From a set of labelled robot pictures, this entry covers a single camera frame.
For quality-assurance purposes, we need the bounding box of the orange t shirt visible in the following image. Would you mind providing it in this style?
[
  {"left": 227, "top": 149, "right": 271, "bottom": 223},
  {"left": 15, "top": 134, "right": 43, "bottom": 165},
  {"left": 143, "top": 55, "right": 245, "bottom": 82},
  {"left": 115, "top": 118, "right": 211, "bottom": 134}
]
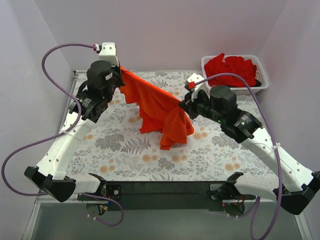
[{"left": 119, "top": 67, "right": 194, "bottom": 150}]

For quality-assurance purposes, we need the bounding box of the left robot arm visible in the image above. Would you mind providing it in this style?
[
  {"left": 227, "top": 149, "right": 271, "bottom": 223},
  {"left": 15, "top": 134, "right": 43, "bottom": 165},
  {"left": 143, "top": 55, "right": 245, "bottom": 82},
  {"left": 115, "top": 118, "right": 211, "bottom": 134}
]
[{"left": 24, "top": 60, "right": 124, "bottom": 203}]

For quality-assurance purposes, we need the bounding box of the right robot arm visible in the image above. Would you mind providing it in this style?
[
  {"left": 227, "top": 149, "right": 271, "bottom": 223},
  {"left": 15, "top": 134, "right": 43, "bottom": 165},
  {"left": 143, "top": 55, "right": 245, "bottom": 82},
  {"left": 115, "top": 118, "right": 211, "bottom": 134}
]
[{"left": 178, "top": 85, "right": 320, "bottom": 215}]

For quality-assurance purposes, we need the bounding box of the red shirts pile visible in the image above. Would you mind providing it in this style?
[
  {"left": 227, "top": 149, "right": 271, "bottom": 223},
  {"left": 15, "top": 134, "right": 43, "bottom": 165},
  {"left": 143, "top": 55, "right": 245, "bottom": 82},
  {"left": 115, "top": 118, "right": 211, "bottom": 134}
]
[{"left": 204, "top": 53, "right": 257, "bottom": 88}]

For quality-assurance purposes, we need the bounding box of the black garment in basket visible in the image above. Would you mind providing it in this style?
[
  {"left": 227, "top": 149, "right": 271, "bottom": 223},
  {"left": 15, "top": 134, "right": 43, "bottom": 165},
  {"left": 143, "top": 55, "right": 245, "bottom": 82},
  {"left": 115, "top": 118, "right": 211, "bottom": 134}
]
[{"left": 254, "top": 79, "right": 262, "bottom": 88}]

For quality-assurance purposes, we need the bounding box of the floral table mat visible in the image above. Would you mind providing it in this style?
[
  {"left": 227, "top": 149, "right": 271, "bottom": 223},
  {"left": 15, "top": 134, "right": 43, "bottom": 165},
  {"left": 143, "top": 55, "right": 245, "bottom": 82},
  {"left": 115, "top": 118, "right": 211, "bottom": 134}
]
[{"left": 48, "top": 70, "right": 280, "bottom": 182}]

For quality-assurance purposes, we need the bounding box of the white plastic basket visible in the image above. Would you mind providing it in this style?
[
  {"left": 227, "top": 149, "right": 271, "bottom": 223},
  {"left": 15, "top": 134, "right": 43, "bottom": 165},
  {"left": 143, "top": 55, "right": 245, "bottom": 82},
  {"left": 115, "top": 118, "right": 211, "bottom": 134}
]
[{"left": 201, "top": 54, "right": 269, "bottom": 95}]

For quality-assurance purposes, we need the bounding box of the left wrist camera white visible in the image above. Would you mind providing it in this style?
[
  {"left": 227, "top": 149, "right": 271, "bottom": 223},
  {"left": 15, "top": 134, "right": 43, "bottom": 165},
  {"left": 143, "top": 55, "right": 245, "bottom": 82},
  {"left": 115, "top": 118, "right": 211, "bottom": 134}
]
[{"left": 93, "top": 42, "right": 120, "bottom": 67}]

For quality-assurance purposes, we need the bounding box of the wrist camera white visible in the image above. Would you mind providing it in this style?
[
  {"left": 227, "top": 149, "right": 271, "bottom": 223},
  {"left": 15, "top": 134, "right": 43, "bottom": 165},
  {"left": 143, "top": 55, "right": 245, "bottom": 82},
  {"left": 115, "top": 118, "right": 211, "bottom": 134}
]
[
  {"left": 184, "top": 73, "right": 209, "bottom": 102},
  {"left": 93, "top": 42, "right": 120, "bottom": 67}
]

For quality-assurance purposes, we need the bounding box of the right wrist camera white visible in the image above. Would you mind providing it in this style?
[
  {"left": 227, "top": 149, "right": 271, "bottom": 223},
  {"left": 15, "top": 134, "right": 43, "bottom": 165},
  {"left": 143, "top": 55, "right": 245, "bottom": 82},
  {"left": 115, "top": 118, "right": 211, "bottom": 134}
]
[{"left": 184, "top": 73, "right": 209, "bottom": 102}]

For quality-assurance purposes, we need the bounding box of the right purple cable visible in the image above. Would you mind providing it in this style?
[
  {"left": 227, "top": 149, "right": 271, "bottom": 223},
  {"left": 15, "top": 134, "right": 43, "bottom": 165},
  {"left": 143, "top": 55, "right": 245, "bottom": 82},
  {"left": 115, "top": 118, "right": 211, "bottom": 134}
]
[{"left": 193, "top": 72, "right": 285, "bottom": 240}]

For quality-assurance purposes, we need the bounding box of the purple cable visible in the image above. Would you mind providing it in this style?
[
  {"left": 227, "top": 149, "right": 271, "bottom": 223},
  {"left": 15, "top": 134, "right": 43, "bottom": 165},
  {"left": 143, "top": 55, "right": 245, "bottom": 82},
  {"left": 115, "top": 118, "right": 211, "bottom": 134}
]
[
  {"left": 193, "top": 72, "right": 285, "bottom": 240},
  {"left": 1, "top": 42, "right": 125, "bottom": 227}
]

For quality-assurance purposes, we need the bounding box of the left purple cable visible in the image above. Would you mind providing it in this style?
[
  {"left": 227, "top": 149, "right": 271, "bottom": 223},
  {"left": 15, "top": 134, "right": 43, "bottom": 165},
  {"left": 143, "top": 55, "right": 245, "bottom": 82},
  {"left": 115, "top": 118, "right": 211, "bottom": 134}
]
[{"left": 1, "top": 42, "right": 125, "bottom": 227}]

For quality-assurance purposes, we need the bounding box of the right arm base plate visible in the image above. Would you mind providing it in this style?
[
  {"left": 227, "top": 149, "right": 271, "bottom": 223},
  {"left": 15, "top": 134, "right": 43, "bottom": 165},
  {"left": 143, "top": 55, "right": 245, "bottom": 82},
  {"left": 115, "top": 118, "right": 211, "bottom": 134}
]
[{"left": 206, "top": 183, "right": 256, "bottom": 200}]

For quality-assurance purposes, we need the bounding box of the aluminium frame rail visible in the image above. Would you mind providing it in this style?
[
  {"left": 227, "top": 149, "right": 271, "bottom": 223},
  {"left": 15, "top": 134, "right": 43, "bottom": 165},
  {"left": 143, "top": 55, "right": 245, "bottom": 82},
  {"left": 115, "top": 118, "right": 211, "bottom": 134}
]
[{"left": 41, "top": 174, "right": 288, "bottom": 203}]

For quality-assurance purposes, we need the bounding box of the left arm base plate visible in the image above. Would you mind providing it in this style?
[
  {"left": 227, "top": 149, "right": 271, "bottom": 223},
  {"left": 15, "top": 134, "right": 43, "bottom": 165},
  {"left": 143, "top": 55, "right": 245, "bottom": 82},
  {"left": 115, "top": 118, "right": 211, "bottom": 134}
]
[{"left": 77, "top": 184, "right": 123, "bottom": 202}]

